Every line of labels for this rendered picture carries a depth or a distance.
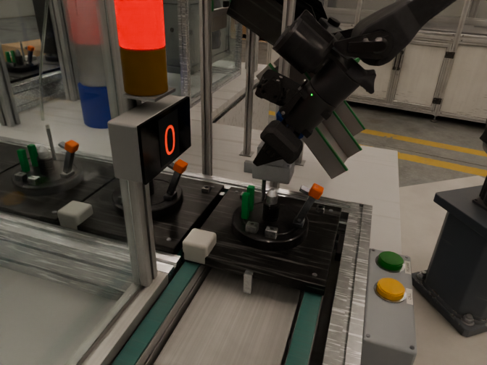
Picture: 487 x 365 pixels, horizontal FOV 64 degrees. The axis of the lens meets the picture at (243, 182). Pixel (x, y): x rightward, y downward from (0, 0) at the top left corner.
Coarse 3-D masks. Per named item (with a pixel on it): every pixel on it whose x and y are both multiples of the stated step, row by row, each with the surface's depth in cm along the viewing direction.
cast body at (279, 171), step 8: (248, 160) 68; (280, 160) 63; (248, 168) 68; (256, 168) 65; (264, 168) 65; (272, 168) 64; (280, 168) 64; (288, 168) 64; (256, 176) 66; (264, 176) 65; (272, 176) 65; (280, 176) 64; (288, 176) 64
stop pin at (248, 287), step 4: (244, 272) 62; (248, 272) 62; (252, 272) 62; (244, 276) 62; (248, 276) 62; (252, 276) 62; (244, 280) 62; (248, 280) 62; (252, 280) 62; (244, 284) 63; (248, 284) 63; (252, 284) 63; (244, 288) 63; (248, 288) 63; (252, 288) 64; (244, 292) 64; (248, 292) 63
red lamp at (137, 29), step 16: (128, 0) 39; (144, 0) 39; (160, 0) 41; (128, 16) 40; (144, 16) 40; (160, 16) 41; (128, 32) 40; (144, 32) 40; (160, 32) 42; (128, 48) 41; (144, 48) 41
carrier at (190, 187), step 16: (160, 176) 89; (160, 192) 78; (176, 192) 77; (192, 192) 83; (160, 208) 73; (176, 208) 76; (192, 208) 77; (208, 208) 79; (160, 224) 72; (176, 224) 72; (192, 224) 72; (160, 240) 68; (176, 240) 68
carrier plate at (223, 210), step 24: (240, 192) 83; (216, 216) 75; (312, 216) 76; (336, 216) 77; (312, 240) 69; (216, 264) 64; (240, 264) 63; (264, 264) 63; (288, 264) 63; (312, 264) 64; (312, 288) 60
